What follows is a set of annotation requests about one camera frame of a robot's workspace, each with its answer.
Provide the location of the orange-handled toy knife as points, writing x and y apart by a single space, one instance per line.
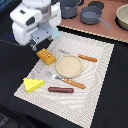
87 58

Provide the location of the red-brown toy sausage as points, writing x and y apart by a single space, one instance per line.
60 90

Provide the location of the grey frying pan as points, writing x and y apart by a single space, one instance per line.
92 15

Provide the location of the beige bowl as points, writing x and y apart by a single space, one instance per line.
122 15

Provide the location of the grey cooking pot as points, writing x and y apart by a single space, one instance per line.
69 8

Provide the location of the round wooden plate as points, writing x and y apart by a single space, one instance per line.
69 66

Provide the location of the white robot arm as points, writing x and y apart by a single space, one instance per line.
38 3

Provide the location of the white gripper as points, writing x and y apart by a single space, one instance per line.
35 24

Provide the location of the beige woven placemat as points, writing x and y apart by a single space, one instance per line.
69 87

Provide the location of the orange-handled toy fork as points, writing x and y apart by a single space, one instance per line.
68 81

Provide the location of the light blue milk carton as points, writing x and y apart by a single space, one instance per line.
55 33

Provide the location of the yellow toy cheese wedge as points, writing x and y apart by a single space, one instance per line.
32 84

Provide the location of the orange toy bread loaf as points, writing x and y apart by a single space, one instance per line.
46 56

